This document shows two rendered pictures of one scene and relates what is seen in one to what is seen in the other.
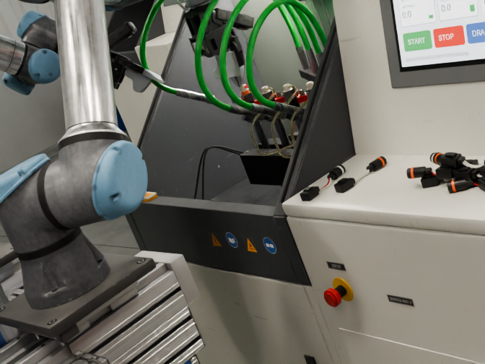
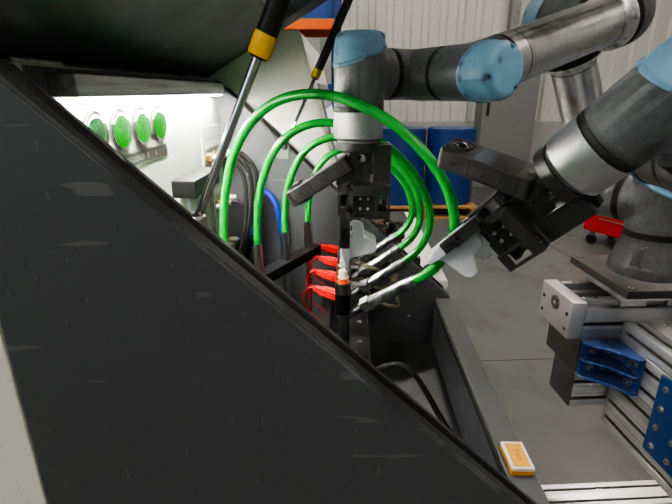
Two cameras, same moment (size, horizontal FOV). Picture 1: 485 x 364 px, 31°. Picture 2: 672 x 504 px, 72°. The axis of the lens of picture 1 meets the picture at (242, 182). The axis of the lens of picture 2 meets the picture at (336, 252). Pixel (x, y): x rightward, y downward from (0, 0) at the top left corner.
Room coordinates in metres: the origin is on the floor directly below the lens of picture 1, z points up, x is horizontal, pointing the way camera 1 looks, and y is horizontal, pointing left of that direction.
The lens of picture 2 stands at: (2.65, 0.31, 1.43)
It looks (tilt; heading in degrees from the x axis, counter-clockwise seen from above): 19 degrees down; 214
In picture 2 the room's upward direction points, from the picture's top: straight up
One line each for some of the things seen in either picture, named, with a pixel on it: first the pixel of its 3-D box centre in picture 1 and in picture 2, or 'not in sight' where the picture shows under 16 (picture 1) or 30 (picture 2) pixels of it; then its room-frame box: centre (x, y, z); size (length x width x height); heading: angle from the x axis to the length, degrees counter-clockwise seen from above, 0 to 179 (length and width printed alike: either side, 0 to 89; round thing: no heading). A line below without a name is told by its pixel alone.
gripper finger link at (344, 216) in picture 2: not in sight; (345, 220); (2.05, -0.07, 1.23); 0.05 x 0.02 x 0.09; 32
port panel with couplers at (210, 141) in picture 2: not in sight; (223, 200); (1.97, -0.44, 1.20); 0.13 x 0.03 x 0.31; 32
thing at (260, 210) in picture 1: (208, 233); (469, 406); (1.91, 0.12, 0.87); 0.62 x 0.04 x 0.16; 32
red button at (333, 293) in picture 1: (336, 294); not in sight; (1.51, -0.09, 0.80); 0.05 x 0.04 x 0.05; 32
